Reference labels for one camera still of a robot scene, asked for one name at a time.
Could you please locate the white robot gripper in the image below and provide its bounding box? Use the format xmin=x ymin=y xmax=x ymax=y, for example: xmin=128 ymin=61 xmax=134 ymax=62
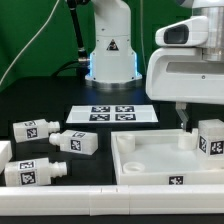
xmin=145 ymin=48 xmax=224 ymax=131

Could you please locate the white square table top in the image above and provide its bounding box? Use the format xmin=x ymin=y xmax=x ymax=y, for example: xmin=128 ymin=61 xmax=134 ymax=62
xmin=111 ymin=129 xmax=224 ymax=185

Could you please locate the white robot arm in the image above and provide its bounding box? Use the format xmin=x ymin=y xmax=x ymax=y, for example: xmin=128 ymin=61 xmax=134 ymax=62
xmin=86 ymin=0 xmax=224 ymax=123

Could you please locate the white marker sheet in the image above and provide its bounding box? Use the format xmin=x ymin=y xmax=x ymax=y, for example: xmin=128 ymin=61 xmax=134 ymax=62
xmin=66 ymin=105 xmax=158 ymax=124

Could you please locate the white left obstacle block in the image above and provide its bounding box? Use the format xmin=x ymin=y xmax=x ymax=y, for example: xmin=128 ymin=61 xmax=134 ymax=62
xmin=0 ymin=141 xmax=12 ymax=174

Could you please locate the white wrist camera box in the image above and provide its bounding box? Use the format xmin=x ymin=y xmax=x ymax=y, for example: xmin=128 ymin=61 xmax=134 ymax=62
xmin=155 ymin=16 xmax=209 ymax=47

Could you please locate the white front obstacle rail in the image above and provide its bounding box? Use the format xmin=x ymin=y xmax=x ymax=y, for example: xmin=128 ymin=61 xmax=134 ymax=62
xmin=0 ymin=185 xmax=224 ymax=216

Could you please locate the black cable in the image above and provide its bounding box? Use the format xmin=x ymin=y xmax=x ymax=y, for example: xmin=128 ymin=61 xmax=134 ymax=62
xmin=49 ymin=0 xmax=93 ymax=78

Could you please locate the white cable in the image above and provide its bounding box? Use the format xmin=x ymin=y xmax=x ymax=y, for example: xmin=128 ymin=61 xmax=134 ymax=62
xmin=0 ymin=0 xmax=61 ymax=87

